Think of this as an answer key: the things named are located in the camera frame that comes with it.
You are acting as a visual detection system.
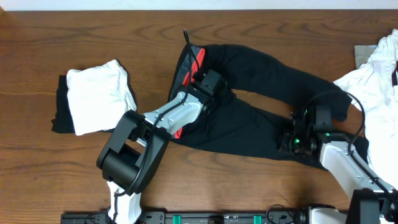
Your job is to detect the crumpled white shirt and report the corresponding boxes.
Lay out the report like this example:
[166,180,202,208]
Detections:
[334,29,397,187]

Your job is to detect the folded white garment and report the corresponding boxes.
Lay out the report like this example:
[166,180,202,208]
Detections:
[66,58,138,136]

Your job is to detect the folded black garment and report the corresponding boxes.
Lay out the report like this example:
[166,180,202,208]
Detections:
[51,59,139,134]

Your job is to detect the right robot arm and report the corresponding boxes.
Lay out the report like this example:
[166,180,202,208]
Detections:
[280,105,397,223]

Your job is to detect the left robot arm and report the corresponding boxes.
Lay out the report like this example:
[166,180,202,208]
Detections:
[96,70,225,223]

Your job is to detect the black leggings with red waistband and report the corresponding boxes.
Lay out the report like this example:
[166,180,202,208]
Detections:
[169,44,352,169]

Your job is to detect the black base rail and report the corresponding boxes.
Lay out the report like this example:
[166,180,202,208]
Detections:
[60,203,307,224]

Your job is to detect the grey cloth piece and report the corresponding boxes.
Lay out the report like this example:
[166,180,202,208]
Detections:
[354,45,377,69]

